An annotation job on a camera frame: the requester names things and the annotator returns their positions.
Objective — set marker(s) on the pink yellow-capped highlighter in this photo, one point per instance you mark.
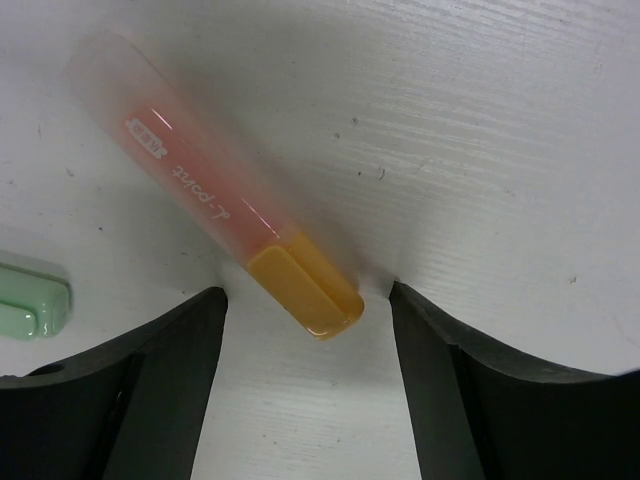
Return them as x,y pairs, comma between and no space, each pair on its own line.
204,172

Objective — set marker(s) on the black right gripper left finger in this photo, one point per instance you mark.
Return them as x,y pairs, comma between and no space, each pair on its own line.
130,408

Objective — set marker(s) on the green-capped highlighter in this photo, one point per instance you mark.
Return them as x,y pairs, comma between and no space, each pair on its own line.
36,301

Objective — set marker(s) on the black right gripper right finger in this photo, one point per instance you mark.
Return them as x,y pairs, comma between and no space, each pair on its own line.
481,409

